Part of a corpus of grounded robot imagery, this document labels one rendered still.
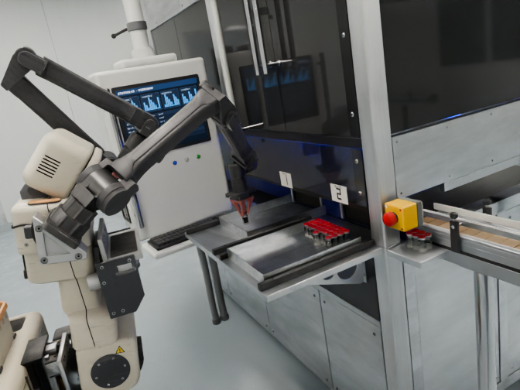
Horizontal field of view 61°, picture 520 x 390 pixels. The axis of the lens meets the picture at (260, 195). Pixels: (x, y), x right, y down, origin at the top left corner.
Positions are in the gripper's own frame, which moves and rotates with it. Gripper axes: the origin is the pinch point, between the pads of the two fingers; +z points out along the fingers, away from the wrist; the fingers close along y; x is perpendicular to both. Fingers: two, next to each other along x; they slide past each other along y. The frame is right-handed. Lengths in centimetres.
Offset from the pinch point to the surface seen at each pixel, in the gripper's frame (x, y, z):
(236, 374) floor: 38, 6, 94
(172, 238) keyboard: 35.1, -13.5, 11.6
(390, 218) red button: -62, 2, -7
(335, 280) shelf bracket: -42.2, -1.2, 16.1
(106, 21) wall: 473, 186, -148
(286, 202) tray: 6.6, 28.8, 5.2
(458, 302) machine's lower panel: -63, 37, 36
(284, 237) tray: -21.0, -0.6, 5.4
